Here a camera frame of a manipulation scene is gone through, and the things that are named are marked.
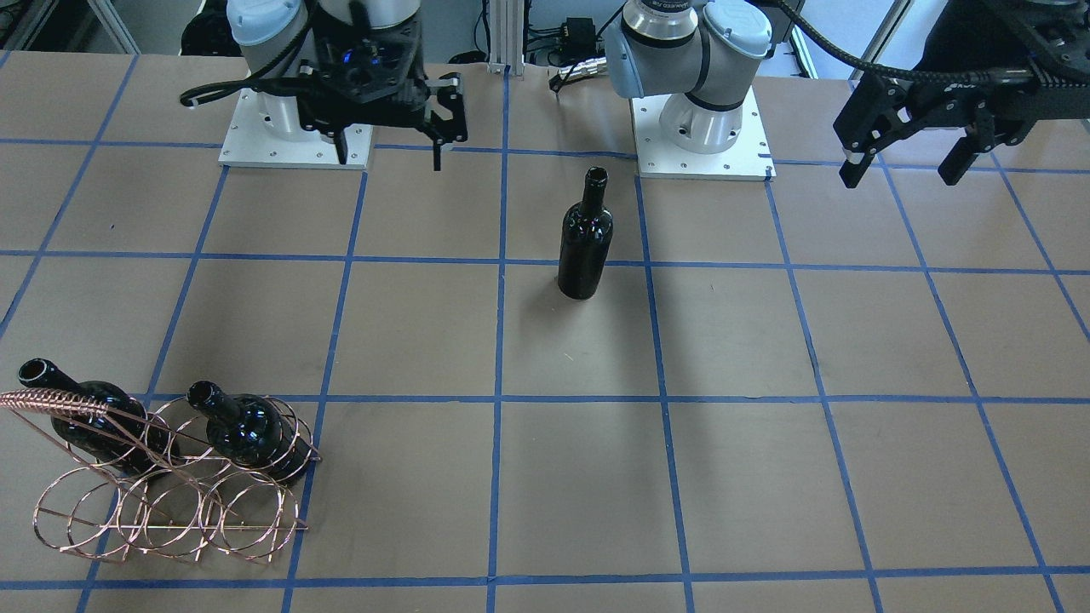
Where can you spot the dark bottle in rack corner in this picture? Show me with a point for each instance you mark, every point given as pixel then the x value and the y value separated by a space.
pixel 251 432

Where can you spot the copper wire wine rack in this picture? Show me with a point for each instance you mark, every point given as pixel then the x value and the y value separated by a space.
pixel 188 505

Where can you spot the black power adapter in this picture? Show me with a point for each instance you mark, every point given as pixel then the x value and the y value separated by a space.
pixel 578 40

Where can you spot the aluminium frame post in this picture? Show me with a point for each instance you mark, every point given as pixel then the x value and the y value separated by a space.
pixel 506 29

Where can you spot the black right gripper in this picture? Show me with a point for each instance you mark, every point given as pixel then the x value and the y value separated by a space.
pixel 444 103

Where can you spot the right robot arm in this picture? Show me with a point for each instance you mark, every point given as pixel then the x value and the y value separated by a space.
pixel 271 33

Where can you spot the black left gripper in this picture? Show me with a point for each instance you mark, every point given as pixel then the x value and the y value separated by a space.
pixel 872 110

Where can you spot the dark glass wine bottle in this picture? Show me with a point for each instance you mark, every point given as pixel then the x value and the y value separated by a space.
pixel 587 231

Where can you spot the dark bottle in rack end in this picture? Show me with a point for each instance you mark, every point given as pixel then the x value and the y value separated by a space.
pixel 123 437

